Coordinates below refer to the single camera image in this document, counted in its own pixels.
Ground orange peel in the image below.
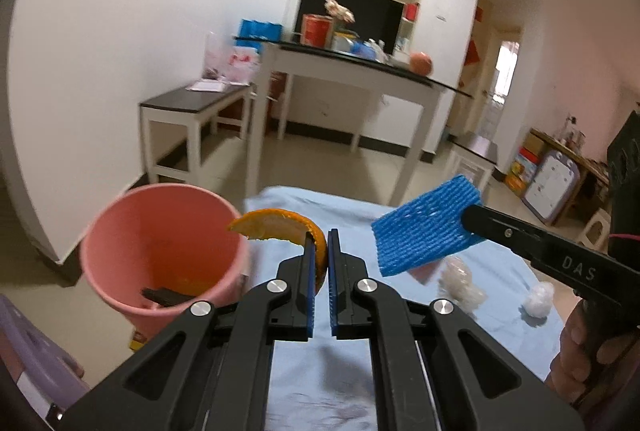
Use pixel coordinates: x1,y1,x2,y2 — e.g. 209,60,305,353
227,209,328,298

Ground long low black-topped bench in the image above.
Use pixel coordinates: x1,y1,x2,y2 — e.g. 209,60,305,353
138,86,256,186

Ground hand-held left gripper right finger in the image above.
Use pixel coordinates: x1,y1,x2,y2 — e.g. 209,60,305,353
327,229,586,431

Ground grey children's drawing board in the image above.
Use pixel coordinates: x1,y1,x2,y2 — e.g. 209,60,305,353
522,148,581,227

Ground clear crumpled plastic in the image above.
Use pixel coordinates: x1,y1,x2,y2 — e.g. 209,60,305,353
439,257,487,312

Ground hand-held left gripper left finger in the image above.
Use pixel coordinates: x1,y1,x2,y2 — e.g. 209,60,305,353
57,232,318,431

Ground blue foam fruit net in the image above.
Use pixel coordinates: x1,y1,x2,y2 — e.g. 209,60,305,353
371,176,484,278

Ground short low black-topped bench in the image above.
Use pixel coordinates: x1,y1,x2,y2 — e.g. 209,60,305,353
447,132,501,192

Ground red paper bag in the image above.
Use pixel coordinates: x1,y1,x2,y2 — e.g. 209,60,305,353
269,73,291,116

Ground tall white black-topped table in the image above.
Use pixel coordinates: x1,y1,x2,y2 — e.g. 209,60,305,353
232,36,473,206

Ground white plastic stool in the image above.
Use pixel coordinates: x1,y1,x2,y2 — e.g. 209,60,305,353
582,208,612,247

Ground red round tin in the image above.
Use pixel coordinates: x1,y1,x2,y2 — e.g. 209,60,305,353
301,13,334,49

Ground brown wooden desk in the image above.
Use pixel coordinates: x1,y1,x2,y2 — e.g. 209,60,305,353
527,127,611,227

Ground black television screen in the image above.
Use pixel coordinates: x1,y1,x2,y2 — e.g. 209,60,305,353
292,0,405,54

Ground red pomegranate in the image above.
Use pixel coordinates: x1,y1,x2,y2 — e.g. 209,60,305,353
410,52,435,76

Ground pink plastic bucket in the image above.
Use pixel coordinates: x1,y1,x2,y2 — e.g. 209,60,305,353
80,183,249,334

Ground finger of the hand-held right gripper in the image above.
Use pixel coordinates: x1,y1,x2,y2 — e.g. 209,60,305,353
462,204,551,264

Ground colourful cardboard box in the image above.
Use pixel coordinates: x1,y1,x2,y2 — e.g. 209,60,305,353
505,146,541,192

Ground black foam fruit net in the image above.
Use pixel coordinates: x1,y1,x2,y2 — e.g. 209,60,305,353
140,286,197,308

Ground blue floral tablecloth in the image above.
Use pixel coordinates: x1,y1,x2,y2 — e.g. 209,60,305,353
243,185,561,431

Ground white crumpled tissue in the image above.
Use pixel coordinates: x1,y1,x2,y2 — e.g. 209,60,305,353
521,282,556,318

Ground blue packets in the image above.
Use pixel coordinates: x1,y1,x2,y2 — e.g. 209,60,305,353
237,18,283,42

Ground pink printed plastic bag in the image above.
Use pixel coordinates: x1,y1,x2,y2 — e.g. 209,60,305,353
202,31,261,86

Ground purple plastic stool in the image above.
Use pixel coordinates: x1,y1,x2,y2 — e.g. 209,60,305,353
0,293,86,412

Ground person's right hand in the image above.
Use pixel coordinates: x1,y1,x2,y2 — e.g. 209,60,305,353
545,298,622,409

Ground pink flower bouquet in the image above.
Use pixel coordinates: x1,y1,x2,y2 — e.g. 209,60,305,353
324,0,357,24

